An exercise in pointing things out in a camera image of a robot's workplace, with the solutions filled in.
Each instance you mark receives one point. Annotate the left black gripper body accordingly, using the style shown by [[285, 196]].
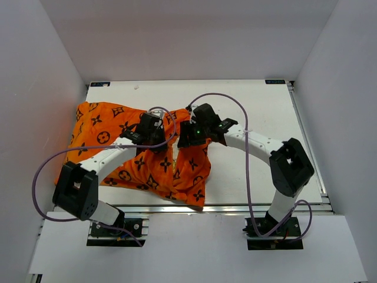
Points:
[[156, 137]]

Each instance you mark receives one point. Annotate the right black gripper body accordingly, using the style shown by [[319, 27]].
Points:
[[198, 134]]

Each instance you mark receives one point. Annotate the cream contoured pillow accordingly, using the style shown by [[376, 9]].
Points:
[[175, 152]]

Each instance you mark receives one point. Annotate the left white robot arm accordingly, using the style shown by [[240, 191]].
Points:
[[76, 191]]

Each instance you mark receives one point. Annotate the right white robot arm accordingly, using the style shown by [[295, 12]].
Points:
[[290, 167]]

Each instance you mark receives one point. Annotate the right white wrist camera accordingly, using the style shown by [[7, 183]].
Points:
[[191, 109]]

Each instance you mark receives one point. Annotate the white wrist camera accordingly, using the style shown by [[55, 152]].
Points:
[[191, 109], [158, 115]]

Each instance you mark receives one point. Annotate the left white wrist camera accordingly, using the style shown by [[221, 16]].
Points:
[[158, 115]]

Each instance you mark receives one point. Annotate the aluminium table rail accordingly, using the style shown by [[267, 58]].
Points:
[[316, 208]]

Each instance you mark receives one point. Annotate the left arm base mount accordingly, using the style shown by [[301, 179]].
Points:
[[132, 232]]

